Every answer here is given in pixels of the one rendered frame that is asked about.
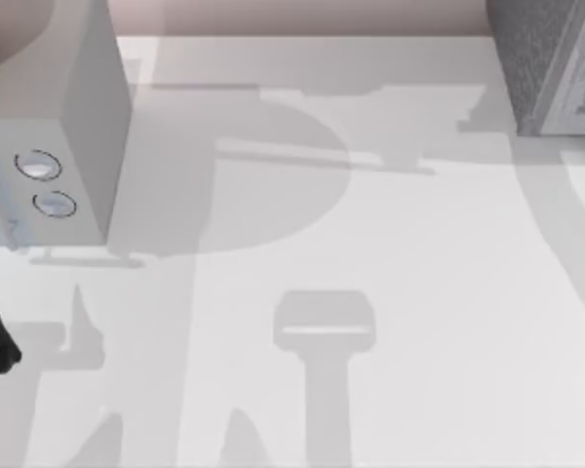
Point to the pale microwave oven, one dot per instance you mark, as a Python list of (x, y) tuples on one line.
[(49, 97)]

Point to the grey cabinet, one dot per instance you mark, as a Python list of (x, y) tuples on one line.
[(541, 58)]

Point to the larger microwave knob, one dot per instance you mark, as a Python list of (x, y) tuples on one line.
[(37, 165)]

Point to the smaller microwave knob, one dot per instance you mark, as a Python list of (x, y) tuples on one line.
[(54, 204)]

